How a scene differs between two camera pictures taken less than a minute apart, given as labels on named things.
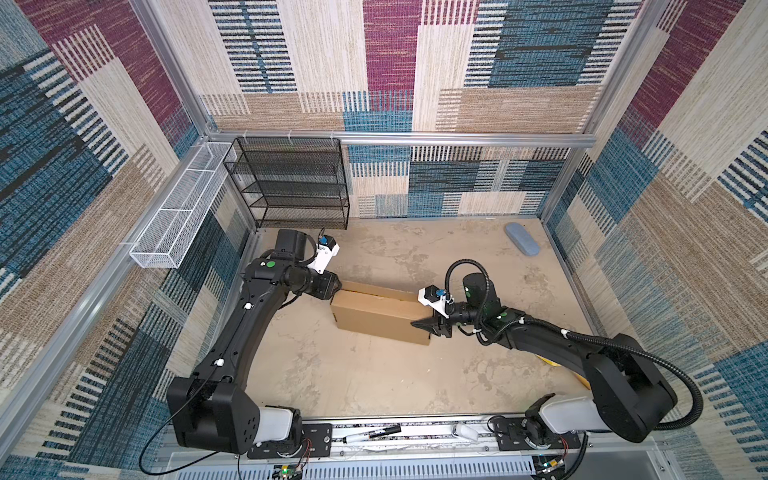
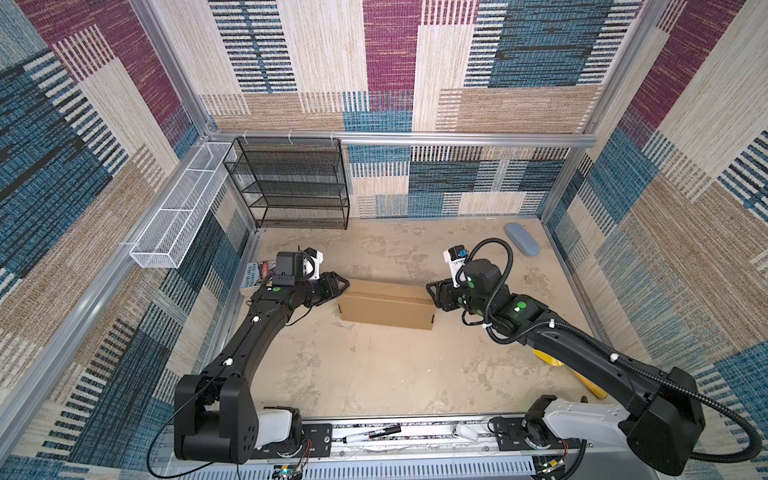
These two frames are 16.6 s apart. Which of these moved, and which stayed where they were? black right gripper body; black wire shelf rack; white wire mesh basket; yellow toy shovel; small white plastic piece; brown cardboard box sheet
Moved: black right gripper body; brown cardboard box sheet
Stayed: yellow toy shovel; white wire mesh basket; small white plastic piece; black wire shelf rack
